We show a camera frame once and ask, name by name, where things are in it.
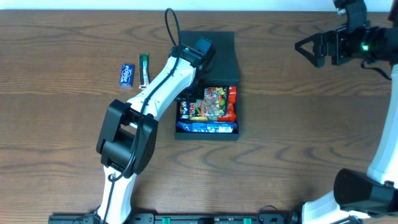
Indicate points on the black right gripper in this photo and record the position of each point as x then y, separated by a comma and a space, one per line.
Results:
336, 46

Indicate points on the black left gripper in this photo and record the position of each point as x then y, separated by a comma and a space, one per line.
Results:
199, 95

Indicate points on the black Haribo gummy bag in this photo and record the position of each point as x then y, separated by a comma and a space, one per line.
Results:
212, 105

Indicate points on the purple Dairy Milk bar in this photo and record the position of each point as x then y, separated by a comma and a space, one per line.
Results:
184, 110

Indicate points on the black box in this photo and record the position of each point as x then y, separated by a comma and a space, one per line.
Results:
222, 71

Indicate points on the blue cookie pack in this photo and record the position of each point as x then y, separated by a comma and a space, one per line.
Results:
207, 127

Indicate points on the red candy bag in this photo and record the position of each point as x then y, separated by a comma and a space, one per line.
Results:
230, 115

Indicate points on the green white candy stick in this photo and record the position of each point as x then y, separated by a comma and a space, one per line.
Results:
144, 78

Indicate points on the blue Eclipse mint box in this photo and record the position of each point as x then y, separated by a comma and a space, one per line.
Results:
126, 75

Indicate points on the yellow Hacks candy bag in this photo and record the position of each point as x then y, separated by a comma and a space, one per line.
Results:
199, 118

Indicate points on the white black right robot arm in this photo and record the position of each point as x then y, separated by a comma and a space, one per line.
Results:
371, 193

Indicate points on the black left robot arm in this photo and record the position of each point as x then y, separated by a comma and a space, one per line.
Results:
127, 138

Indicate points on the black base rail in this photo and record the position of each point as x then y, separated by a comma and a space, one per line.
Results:
149, 218

